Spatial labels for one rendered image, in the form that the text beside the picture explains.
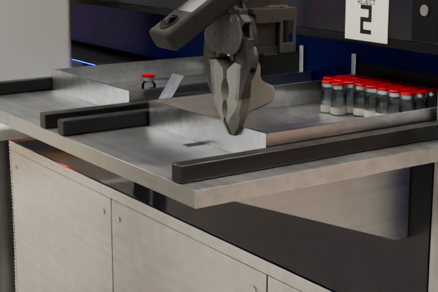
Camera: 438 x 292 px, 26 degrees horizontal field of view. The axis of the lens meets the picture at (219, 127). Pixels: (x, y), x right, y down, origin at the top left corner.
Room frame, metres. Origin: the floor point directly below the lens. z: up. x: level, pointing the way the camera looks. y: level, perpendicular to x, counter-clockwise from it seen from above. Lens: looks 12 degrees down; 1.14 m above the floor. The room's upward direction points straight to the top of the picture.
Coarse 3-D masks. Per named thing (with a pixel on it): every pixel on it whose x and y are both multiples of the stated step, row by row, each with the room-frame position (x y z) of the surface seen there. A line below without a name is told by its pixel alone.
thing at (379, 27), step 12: (348, 0) 1.34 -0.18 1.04; (360, 0) 1.32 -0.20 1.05; (372, 0) 1.30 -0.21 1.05; (384, 0) 1.29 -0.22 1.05; (348, 12) 1.34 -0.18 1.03; (360, 12) 1.32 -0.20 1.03; (372, 12) 1.30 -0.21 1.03; (384, 12) 1.28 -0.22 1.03; (348, 24) 1.34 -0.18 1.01; (372, 24) 1.30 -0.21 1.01; (384, 24) 1.28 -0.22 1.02; (348, 36) 1.34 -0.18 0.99; (360, 36) 1.32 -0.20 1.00; (372, 36) 1.30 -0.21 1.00; (384, 36) 1.28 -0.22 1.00
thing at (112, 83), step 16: (112, 64) 1.61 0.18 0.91; (128, 64) 1.63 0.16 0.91; (144, 64) 1.65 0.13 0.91; (160, 64) 1.67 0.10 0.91; (176, 64) 1.69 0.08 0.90; (192, 64) 1.71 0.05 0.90; (64, 80) 1.52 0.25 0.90; (80, 80) 1.47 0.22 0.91; (96, 80) 1.60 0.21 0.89; (112, 80) 1.61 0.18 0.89; (128, 80) 1.63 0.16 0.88; (160, 80) 1.64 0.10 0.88; (192, 80) 1.64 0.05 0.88; (272, 80) 1.49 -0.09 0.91; (288, 80) 1.51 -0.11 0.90; (304, 80) 1.52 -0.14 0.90; (80, 96) 1.47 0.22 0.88; (96, 96) 1.42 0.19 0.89; (112, 96) 1.38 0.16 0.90; (128, 96) 1.34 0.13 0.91; (144, 96) 1.35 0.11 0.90
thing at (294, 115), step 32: (192, 96) 1.30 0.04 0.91; (288, 96) 1.40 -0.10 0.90; (320, 96) 1.44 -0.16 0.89; (160, 128) 1.24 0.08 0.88; (192, 128) 1.18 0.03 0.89; (224, 128) 1.12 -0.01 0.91; (256, 128) 1.24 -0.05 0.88; (288, 128) 1.24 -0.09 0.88; (320, 128) 1.10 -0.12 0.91; (352, 128) 1.13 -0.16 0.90
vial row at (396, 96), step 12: (348, 84) 1.34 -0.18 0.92; (360, 84) 1.32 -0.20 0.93; (372, 84) 1.32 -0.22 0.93; (348, 96) 1.34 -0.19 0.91; (360, 96) 1.32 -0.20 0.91; (372, 96) 1.30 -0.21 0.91; (384, 96) 1.28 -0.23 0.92; (396, 96) 1.26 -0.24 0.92; (408, 96) 1.25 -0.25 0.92; (348, 108) 1.34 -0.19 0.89; (360, 108) 1.32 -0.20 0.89; (372, 108) 1.30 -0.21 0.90; (384, 108) 1.28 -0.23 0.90; (396, 108) 1.26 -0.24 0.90; (408, 108) 1.24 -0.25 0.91
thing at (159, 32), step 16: (192, 0) 1.09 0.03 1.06; (208, 0) 1.06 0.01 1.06; (224, 0) 1.07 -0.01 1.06; (240, 0) 1.08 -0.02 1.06; (176, 16) 1.06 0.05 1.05; (192, 16) 1.05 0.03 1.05; (208, 16) 1.06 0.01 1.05; (160, 32) 1.05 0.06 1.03; (176, 32) 1.04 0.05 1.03; (192, 32) 1.05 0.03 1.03; (176, 48) 1.04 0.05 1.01
